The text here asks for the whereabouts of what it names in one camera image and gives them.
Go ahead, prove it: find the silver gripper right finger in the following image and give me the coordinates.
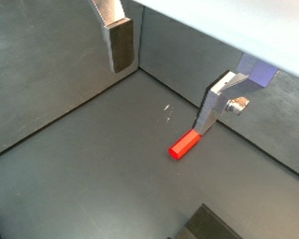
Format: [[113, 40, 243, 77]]
[[192, 52, 279, 136]]

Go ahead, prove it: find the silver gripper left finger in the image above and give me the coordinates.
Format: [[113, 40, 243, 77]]
[[89, 0, 134, 73]]

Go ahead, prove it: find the black angled peg stand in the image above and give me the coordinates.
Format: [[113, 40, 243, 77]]
[[167, 204, 243, 239]]

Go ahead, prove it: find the red peg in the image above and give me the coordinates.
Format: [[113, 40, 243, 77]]
[[168, 129, 201, 160]]

